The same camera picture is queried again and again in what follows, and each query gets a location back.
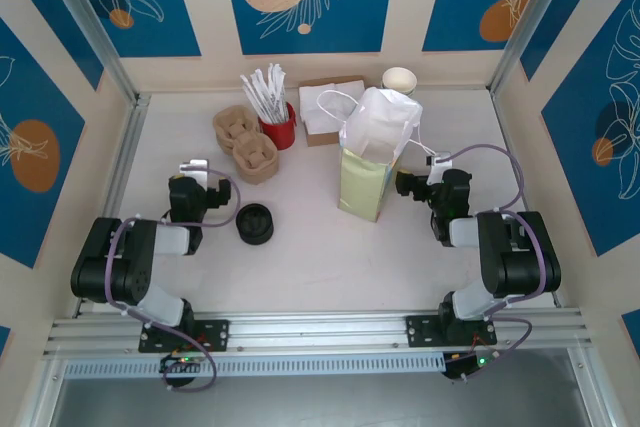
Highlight printed paper gift bag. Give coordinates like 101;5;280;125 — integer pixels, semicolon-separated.
316;86;439;224

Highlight stack of pulp cup carriers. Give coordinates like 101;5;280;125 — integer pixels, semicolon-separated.
212;104;279;186

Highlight black cup lid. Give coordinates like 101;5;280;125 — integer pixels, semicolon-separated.
235;203;276;247

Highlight red straw container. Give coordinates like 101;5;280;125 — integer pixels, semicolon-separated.
258;100;298;151

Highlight cardboard napkin box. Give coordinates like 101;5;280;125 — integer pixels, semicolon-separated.
298;77;367;148

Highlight stack of paper cups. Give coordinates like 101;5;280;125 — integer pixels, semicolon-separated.
382;66;418;97

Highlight white napkin stack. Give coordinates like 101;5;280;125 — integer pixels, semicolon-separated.
298;84;337;132
333;79;366;103

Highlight black controller board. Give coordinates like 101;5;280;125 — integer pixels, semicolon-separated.
158;354;201;379
442;350;496;384

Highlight grey metal shelf panel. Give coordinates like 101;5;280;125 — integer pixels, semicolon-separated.
29;349;614;427

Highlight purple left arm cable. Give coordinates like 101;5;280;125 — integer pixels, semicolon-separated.
105;168;243;393

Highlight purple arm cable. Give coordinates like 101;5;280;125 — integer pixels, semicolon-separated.
105;168;243;393
434;144;549;384

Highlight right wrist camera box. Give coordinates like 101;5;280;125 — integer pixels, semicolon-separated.
426;151;455;184

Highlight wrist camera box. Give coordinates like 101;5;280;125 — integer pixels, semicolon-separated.
426;151;455;184
178;158;210;189

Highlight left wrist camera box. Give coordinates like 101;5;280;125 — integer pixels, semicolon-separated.
178;158;210;189

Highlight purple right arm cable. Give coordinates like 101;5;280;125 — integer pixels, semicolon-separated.
434;144;549;384

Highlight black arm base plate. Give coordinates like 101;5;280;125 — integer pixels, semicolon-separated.
405;315;499;348
138;319;230;353

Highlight aluminium mounting rail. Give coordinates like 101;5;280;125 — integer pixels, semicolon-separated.
42;307;596;359

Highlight grey slotted cable duct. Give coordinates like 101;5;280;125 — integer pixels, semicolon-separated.
62;351;449;379

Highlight aluminium frame post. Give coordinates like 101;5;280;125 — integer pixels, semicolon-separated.
491;0;585;97
37;0;140;104

